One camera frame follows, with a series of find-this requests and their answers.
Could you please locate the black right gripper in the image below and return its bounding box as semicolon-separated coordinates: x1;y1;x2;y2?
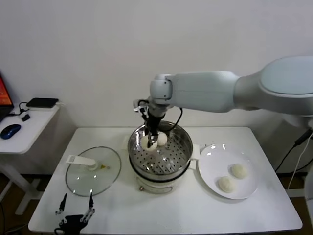
144;113;166;149

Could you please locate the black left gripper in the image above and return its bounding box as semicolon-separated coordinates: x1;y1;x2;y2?
55;192;96;235

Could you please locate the white steamed baozi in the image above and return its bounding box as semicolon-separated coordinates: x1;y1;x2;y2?
231;164;249;179
157;132;169;147
217;176;237;193
141;136;158;150

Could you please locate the stainless steel steamer basket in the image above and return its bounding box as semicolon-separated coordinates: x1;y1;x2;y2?
128;120;194;181

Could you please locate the steel steamer pot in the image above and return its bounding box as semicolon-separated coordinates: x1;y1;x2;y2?
121;135;207;196

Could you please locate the white side desk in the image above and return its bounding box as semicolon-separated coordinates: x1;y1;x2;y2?
0;102;62;216

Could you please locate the white round plate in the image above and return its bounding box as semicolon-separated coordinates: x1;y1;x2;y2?
197;143;260;200

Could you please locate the blue computer mouse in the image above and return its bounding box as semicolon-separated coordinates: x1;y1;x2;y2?
0;123;22;140

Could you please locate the black flat box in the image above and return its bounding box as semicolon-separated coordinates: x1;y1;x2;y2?
26;97;59;109

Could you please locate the laptop with red screen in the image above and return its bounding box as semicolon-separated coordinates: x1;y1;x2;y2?
0;70;15;123

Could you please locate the glass lid with white handle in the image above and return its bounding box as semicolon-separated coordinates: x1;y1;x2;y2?
65;146;122;197

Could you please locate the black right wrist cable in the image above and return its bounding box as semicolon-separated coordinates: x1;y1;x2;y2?
133;97;183;133

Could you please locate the thin black desk cable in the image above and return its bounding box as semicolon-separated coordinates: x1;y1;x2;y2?
6;101;30;118

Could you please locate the white hanging cable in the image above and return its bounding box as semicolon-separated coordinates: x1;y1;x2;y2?
287;136;313;191

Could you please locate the black cable with plug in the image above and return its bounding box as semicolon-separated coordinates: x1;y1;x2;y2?
275;129;313;172

